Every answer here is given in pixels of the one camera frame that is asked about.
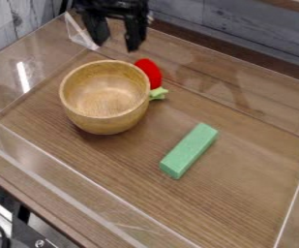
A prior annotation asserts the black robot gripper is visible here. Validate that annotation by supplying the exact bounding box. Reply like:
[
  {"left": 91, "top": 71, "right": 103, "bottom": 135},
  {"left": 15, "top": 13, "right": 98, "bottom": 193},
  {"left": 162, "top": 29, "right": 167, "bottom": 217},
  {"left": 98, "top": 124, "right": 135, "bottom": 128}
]
[{"left": 74, "top": 0, "right": 151, "bottom": 52}]

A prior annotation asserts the green rectangular block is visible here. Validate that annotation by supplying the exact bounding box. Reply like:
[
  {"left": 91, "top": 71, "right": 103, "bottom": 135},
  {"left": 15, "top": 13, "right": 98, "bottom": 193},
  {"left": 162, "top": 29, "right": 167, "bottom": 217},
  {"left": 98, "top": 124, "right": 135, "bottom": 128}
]
[{"left": 159, "top": 123, "right": 219, "bottom": 179}]

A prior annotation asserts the brown wooden bowl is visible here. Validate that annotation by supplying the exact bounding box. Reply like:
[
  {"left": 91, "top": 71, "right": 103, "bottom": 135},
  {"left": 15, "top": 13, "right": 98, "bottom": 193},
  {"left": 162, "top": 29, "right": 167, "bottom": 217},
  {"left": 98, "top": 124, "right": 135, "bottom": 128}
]
[{"left": 59, "top": 60, "right": 150, "bottom": 135}]

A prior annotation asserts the red plush strawberry toy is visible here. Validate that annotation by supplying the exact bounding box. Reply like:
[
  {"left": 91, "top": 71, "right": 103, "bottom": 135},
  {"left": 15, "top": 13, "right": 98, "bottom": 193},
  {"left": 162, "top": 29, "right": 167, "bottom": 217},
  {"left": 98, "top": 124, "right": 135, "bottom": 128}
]
[{"left": 135, "top": 58, "right": 169, "bottom": 100}]

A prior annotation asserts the clear acrylic corner bracket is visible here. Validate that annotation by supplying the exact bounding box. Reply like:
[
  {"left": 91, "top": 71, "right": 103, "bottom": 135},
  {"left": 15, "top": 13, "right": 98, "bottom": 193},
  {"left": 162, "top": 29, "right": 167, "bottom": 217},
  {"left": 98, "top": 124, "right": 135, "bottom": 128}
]
[{"left": 65, "top": 13, "right": 99, "bottom": 50}]

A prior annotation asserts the clear acrylic tray wall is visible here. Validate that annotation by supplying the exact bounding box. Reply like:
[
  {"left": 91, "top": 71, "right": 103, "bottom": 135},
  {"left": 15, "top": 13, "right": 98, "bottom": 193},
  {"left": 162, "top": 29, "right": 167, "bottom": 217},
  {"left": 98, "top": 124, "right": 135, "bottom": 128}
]
[{"left": 0, "top": 124, "right": 199, "bottom": 248}]

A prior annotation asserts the black table leg bracket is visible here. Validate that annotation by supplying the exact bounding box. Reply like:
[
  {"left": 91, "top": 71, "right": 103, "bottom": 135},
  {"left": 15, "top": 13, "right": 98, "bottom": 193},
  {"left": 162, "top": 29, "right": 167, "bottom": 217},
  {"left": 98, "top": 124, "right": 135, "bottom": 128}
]
[{"left": 13, "top": 203, "right": 69, "bottom": 248}]

